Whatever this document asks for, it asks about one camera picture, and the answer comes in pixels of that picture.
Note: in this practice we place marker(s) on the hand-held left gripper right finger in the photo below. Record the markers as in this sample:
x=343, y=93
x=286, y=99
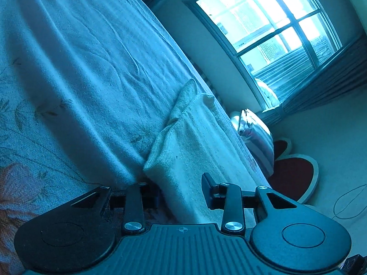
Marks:
x=208, y=189

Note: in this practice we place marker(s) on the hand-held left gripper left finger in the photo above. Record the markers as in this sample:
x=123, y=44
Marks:
x=134, y=203

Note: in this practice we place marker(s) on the white towel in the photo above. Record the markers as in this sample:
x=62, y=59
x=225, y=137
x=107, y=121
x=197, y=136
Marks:
x=183, y=154

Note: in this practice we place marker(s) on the striped folded quilt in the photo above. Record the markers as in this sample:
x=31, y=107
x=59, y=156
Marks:
x=258, y=140

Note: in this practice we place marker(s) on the red heart-shaped rug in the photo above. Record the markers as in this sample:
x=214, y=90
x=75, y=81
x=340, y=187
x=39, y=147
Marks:
x=289, y=174

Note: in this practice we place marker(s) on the pillow on window sill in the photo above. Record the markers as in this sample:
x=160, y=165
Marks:
x=268, y=94

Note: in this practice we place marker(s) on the floral bed sheet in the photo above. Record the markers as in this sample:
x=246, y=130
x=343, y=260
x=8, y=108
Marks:
x=71, y=63

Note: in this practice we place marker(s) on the blue window curtain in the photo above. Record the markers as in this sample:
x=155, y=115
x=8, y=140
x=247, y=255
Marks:
x=329, y=83

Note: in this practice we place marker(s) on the window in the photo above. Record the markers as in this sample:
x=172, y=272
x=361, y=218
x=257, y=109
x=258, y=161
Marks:
x=258, y=20

